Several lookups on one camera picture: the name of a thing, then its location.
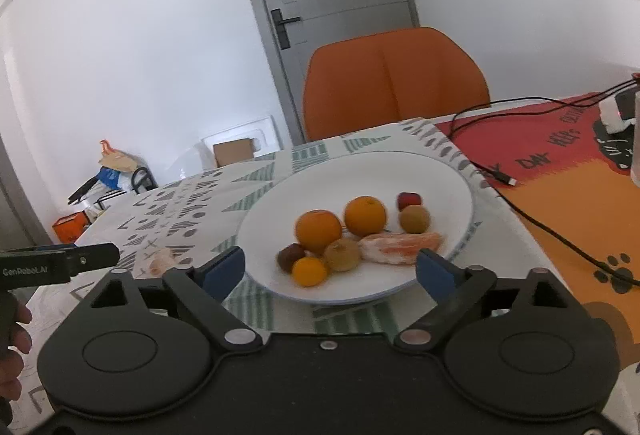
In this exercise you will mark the person's left hand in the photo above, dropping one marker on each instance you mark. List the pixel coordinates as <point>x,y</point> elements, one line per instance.
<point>16,343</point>

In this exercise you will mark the brown cardboard box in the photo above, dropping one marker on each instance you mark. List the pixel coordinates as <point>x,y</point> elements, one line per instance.
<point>234,151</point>

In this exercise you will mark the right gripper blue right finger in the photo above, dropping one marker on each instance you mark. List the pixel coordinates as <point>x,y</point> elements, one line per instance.
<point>437,276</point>

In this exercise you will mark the black door handle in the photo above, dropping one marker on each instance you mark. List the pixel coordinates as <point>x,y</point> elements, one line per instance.
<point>280,26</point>

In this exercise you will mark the small tangerine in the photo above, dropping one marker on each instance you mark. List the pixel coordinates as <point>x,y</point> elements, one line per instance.
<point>309,272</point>

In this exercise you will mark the peeled pomelo segment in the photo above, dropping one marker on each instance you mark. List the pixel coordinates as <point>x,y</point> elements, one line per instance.
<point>160,262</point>
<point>397,248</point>

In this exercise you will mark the dark red plum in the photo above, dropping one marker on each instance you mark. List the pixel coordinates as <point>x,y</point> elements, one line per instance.
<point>287,257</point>

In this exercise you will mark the frosted plastic cup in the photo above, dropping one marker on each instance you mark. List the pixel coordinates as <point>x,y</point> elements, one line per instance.
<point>635,157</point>

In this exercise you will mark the red orange cartoon mat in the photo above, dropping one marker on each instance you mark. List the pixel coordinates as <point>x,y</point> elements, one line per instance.
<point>579,202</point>

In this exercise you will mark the white power adapter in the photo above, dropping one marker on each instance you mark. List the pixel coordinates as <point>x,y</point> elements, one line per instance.
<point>618,112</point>

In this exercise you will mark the orange box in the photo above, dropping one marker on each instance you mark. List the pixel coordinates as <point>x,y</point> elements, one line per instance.
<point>68,229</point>

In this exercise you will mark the yellow-brown round fruit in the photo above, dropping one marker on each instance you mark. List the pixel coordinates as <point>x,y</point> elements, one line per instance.
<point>342,255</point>

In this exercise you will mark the white foam packaging board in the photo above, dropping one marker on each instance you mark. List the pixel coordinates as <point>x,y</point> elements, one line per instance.
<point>262,131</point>

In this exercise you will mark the orange chair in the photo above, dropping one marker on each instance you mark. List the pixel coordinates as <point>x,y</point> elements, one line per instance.
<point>387,77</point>

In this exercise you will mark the yellow round fruit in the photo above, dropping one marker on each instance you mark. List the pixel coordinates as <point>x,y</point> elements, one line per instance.
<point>415,219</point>

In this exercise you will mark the black metal rack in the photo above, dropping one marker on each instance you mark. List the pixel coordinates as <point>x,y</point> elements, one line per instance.
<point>142,180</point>

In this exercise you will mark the large orange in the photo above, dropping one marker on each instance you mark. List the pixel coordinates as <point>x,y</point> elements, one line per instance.
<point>317,229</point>

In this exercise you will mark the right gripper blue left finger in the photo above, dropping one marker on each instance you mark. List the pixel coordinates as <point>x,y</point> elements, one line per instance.
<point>219,277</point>

